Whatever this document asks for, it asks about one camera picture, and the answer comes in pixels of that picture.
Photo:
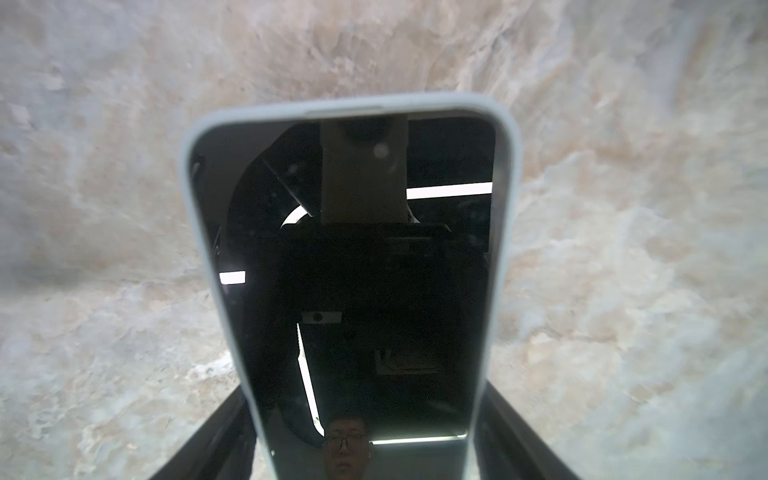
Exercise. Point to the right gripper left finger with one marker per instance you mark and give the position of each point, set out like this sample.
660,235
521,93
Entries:
222,448

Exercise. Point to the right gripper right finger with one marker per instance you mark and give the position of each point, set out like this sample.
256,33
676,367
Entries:
508,448

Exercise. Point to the black smartphone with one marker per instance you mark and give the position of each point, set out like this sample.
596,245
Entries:
360,288

